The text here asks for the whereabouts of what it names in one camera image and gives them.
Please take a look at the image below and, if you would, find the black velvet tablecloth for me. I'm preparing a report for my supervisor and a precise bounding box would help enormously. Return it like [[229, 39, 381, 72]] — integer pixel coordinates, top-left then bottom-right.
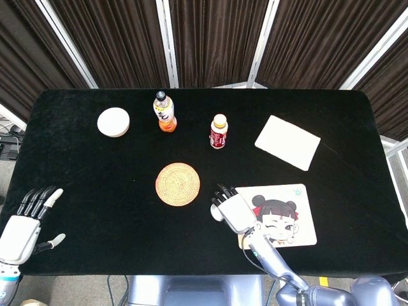
[[0, 88, 408, 277]]

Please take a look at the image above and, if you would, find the white metal frame post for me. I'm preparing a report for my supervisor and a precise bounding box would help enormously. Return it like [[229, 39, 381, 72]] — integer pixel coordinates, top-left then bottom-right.
[[339, 5, 408, 91], [0, 103, 27, 131], [34, 0, 99, 89], [380, 135, 408, 221], [246, 0, 281, 89], [155, 0, 180, 89]]

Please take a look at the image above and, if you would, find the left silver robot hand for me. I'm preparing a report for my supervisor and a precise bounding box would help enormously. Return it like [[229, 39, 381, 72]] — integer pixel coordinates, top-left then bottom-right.
[[0, 186, 67, 265]]

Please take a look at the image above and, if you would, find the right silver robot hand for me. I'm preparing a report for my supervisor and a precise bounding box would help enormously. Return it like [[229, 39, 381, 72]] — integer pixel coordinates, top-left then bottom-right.
[[210, 184, 263, 235]]

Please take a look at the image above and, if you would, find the red label bottle yellow cap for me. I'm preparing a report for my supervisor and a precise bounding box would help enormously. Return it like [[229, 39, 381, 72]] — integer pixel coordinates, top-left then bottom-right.
[[209, 113, 228, 150]]

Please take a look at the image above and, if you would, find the silver robot torso base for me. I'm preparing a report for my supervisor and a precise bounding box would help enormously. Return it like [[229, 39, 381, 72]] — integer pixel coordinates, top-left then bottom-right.
[[126, 274, 266, 306]]

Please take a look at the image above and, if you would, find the white ceramic bowl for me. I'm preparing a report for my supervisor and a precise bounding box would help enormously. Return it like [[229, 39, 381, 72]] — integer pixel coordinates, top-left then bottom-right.
[[96, 107, 131, 138]]

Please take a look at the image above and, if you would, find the round woven straw coaster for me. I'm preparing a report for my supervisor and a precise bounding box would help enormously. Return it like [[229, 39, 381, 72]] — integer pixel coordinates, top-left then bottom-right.
[[155, 162, 201, 207]]

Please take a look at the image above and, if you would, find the brown pleated curtain panel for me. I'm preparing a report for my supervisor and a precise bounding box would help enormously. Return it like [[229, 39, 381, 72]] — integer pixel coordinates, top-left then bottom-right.
[[256, 0, 408, 90], [49, 0, 170, 89], [353, 31, 408, 142], [0, 0, 89, 122], [168, 0, 270, 89]]

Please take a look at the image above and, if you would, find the cartoon girl mouse pad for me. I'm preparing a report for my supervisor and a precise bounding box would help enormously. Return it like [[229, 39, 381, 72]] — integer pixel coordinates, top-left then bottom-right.
[[235, 183, 318, 250]]

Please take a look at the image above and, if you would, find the white folded cloth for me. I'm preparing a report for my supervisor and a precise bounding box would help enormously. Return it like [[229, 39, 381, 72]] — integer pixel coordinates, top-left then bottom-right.
[[254, 115, 321, 172]]

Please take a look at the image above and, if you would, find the thin black floor cable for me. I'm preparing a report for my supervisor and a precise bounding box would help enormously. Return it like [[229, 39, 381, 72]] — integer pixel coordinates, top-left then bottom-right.
[[106, 275, 129, 306]]

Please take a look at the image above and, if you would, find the orange drink bottle black cap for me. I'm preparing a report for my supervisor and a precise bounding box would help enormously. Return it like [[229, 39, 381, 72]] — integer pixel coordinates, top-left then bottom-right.
[[153, 91, 178, 133]]

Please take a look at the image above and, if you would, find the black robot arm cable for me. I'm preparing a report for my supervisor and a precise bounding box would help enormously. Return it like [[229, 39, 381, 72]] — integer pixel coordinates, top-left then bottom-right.
[[240, 229, 301, 290]]

